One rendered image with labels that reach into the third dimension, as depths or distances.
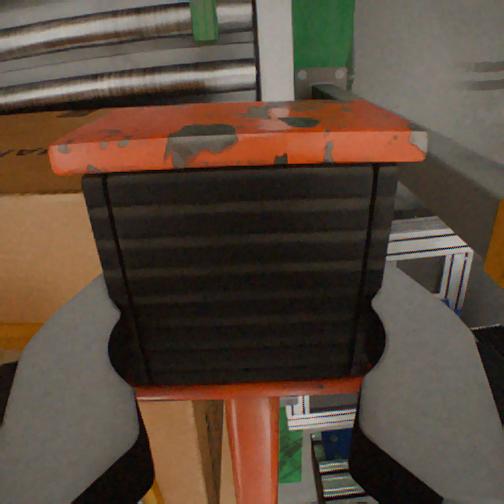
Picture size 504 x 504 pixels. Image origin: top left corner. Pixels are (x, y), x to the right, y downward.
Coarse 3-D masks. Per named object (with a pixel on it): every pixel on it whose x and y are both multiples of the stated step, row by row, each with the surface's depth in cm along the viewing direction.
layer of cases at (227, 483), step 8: (224, 416) 97; (224, 424) 99; (224, 432) 100; (224, 440) 102; (224, 448) 104; (224, 456) 106; (224, 464) 108; (224, 472) 110; (232, 472) 110; (224, 480) 113; (232, 480) 113; (224, 488) 115; (232, 488) 115; (224, 496) 118; (232, 496) 118
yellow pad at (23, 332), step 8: (0, 328) 29; (8, 328) 29; (16, 328) 29; (24, 328) 29; (32, 328) 29; (0, 336) 28; (8, 336) 28; (16, 336) 28; (24, 336) 28; (32, 336) 28; (0, 344) 28; (8, 344) 28; (16, 344) 28; (24, 344) 28; (152, 488) 39; (144, 496) 40; (152, 496) 40; (160, 496) 42
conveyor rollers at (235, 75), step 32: (0, 0) 52; (224, 0) 53; (0, 32) 53; (32, 32) 53; (64, 32) 53; (96, 32) 54; (128, 32) 54; (160, 32) 55; (224, 32) 56; (192, 64) 58; (224, 64) 57; (0, 96) 57; (32, 96) 58; (64, 96) 58; (96, 96) 58; (128, 96) 59; (160, 96) 60
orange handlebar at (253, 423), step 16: (224, 400) 15; (240, 400) 14; (256, 400) 14; (272, 400) 14; (240, 416) 15; (256, 416) 15; (272, 416) 15; (240, 432) 15; (256, 432) 15; (272, 432) 15; (240, 448) 16; (256, 448) 16; (272, 448) 16; (240, 464) 16; (256, 464) 16; (272, 464) 16; (240, 480) 17; (256, 480) 17; (272, 480) 17; (240, 496) 18; (256, 496) 18; (272, 496) 18
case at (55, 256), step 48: (0, 144) 39; (48, 144) 37; (0, 192) 25; (48, 192) 25; (0, 240) 26; (48, 240) 26; (0, 288) 28; (48, 288) 28; (192, 432) 37; (192, 480) 41
